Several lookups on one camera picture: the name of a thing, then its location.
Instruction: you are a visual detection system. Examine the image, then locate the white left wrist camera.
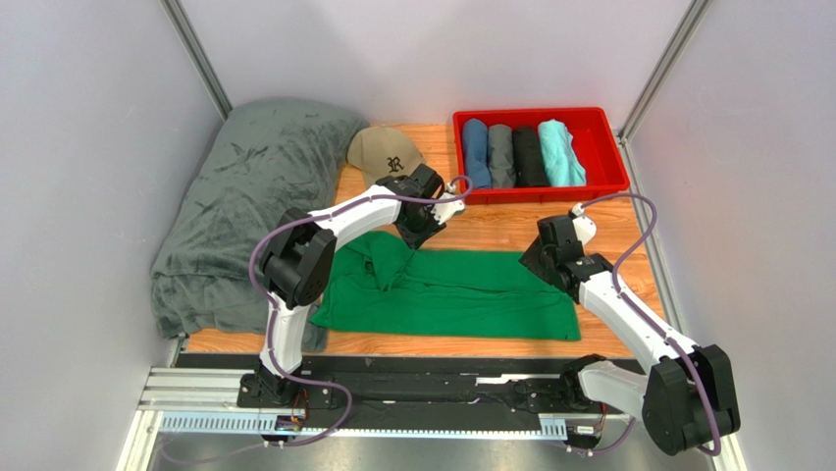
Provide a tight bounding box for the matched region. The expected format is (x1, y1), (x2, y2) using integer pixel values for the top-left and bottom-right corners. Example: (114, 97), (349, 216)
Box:
(432, 183), (466, 226)

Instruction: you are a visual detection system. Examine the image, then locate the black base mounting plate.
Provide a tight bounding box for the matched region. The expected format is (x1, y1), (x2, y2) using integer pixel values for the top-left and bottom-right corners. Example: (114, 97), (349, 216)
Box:
(248, 356), (618, 432)

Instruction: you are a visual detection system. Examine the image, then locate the green t-shirt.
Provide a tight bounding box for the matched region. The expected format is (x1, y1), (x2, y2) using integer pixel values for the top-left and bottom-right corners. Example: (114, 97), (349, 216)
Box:
(312, 232), (582, 341)

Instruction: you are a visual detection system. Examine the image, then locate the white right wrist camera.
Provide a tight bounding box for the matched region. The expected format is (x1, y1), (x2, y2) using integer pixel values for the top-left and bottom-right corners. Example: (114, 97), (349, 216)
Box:
(568, 203), (598, 245)

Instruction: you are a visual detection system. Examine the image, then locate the tan baseball cap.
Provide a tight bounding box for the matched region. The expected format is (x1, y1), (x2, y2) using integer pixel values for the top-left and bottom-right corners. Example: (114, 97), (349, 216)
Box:
(346, 126), (426, 187)

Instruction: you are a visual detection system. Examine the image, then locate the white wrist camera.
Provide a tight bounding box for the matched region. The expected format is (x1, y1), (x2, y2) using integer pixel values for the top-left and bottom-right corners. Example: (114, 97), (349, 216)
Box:
(432, 183), (466, 226)
(568, 203), (598, 245)

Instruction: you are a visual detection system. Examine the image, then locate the black rolled t-shirt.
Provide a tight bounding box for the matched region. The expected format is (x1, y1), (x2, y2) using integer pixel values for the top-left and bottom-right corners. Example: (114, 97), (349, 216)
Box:
(512, 127), (549, 187)

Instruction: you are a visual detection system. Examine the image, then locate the grey plush pillow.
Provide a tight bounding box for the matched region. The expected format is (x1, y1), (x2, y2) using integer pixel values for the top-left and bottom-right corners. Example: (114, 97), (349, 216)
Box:
(150, 97), (369, 339)

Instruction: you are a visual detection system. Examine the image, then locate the aluminium frame rail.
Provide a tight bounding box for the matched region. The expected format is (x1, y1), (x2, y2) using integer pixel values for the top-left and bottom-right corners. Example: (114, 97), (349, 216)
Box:
(117, 365), (746, 471)

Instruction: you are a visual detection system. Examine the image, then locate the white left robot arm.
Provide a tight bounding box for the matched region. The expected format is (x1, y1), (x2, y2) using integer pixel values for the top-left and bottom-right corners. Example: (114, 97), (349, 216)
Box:
(237, 164), (465, 408)

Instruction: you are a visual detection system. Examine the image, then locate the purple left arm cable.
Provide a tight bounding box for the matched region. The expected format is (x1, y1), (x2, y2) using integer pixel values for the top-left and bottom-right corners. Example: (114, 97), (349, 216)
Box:
(247, 175), (475, 448)

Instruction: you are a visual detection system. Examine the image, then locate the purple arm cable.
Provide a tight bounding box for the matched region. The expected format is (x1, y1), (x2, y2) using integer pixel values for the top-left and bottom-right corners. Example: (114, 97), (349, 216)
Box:
(569, 192), (723, 457)
(247, 175), (475, 448)

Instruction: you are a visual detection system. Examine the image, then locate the grey rolled t-shirt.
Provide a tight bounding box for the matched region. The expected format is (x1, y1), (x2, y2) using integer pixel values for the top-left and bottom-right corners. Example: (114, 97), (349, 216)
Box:
(488, 125), (516, 189)

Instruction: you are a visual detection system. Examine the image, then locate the blue rolled t-shirt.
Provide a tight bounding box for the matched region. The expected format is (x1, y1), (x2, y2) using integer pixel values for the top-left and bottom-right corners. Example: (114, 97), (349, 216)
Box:
(461, 119), (492, 189)

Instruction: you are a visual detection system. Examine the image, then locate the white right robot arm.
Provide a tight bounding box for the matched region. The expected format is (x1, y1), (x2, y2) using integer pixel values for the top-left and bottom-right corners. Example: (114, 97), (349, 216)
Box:
(519, 214), (741, 455)

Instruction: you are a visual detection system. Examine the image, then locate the turquoise rolled t-shirt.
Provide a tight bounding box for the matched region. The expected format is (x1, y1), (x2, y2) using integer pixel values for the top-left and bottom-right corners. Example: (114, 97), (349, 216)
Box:
(538, 120), (587, 187)

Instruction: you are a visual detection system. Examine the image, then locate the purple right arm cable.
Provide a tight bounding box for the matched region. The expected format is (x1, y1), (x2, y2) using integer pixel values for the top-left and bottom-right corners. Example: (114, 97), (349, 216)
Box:
(569, 192), (723, 457)

